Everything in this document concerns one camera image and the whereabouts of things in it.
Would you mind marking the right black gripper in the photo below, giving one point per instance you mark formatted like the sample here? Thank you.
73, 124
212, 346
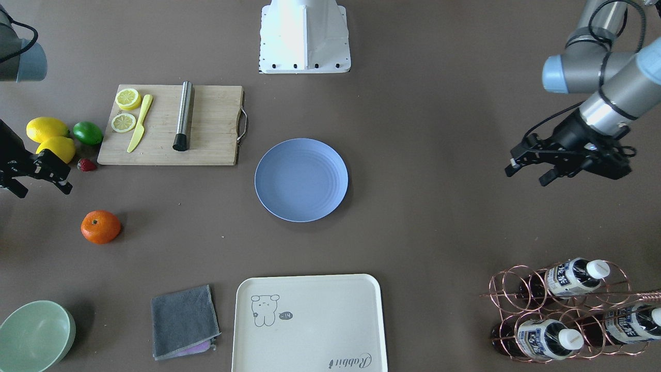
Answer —
11, 146

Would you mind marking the red strawberry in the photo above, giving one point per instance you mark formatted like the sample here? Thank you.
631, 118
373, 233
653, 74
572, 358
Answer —
86, 165

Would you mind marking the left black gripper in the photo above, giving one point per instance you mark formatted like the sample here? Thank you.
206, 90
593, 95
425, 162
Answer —
571, 131

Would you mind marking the wooden cutting board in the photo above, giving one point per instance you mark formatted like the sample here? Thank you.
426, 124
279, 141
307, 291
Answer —
213, 133

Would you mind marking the blue plate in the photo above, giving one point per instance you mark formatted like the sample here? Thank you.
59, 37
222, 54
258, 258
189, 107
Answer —
301, 180

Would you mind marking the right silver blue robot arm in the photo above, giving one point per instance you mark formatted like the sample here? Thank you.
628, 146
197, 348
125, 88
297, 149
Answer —
23, 60

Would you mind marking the steel knife sharpener rod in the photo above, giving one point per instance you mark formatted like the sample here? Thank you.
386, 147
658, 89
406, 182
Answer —
183, 132

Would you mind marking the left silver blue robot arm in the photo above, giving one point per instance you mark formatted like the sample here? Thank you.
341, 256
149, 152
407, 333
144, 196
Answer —
606, 58

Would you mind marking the green lime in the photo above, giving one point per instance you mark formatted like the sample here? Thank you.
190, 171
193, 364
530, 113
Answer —
87, 133

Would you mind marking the green bowl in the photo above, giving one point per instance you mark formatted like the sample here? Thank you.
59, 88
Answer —
36, 336

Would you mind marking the yellow plastic knife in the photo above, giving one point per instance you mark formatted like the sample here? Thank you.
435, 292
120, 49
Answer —
139, 126

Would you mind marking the cream tray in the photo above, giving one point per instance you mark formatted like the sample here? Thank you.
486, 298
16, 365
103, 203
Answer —
309, 323

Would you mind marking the yellow lemon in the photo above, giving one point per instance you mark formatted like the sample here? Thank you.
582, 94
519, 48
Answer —
62, 147
42, 128

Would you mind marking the copper wire bottle rack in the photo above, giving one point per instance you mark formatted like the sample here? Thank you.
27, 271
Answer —
616, 291

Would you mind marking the orange fruit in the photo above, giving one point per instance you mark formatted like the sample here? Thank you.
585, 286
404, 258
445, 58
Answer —
100, 226

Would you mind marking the lemon slice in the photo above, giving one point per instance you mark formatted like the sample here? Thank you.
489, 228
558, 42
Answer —
123, 122
128, 99

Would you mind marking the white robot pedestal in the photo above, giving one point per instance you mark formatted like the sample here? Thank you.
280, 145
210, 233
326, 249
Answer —
304, 37

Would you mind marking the grey cloth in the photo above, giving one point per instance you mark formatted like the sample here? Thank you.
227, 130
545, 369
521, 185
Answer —
183, 323

